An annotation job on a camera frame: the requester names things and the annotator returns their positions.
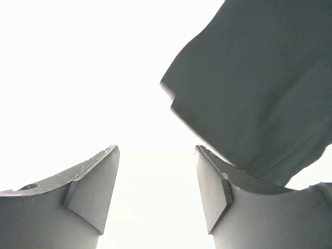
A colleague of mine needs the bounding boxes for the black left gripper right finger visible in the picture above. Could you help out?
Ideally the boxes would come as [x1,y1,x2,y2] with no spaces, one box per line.
[196,146,331,249]

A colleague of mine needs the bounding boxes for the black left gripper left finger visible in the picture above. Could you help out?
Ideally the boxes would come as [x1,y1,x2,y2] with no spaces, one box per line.
[1,145,120,249]

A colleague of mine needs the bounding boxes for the black trousers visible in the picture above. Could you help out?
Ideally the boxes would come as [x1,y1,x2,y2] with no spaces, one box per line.
[161,1,331,186]

